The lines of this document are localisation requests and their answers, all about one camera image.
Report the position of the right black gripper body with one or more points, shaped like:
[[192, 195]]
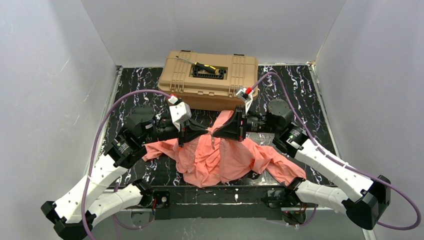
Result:
[[240, 123]]

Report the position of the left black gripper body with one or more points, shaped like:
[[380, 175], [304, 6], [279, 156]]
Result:
[[182, 132]]

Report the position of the pink jacket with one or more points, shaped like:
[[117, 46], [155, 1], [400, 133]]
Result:
[[207, 160]]

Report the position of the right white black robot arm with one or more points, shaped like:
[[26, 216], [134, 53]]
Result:
[[361, 199]]

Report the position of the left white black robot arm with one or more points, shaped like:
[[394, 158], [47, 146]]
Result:
[[85, 205]]

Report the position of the tan plastic toolbox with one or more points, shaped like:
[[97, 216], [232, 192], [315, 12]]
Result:
[[204, 93]]

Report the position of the black yellow screwdriver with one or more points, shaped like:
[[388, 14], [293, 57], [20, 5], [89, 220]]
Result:
[[207, 68]]

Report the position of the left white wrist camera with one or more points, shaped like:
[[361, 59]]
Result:
[[179, 111]]

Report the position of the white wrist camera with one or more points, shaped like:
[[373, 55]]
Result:
[[246, 96], [179, 111]]

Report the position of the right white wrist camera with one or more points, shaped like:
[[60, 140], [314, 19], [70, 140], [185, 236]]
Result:
[[246, 96]]

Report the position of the black toolbox handle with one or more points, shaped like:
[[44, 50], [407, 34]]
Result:
[[197, 72]]

